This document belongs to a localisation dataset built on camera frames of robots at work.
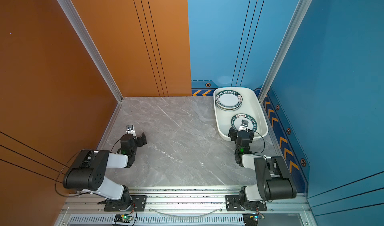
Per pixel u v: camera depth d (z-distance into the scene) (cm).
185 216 71
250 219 71
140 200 75
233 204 72
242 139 68
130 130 82
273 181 44
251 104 115
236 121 104
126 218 71
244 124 77
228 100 110
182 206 74
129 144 72
